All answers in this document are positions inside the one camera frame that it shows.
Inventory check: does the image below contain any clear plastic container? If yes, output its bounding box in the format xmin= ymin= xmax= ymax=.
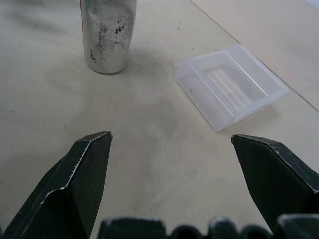
xmin=174 ymin=44 xmax=290 ymax=132

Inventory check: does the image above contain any silver bottle with red stripe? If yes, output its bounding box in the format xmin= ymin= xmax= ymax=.
xmin=80 ymin=0 xmax=138 ymax=75

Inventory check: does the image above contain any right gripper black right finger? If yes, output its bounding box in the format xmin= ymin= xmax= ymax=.
xmin=231 ymin=133 xmax=319 ymax=234

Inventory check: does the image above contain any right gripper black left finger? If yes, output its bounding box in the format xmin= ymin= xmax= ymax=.
xmin=0 ymin=131 xmax=113 ymax=239

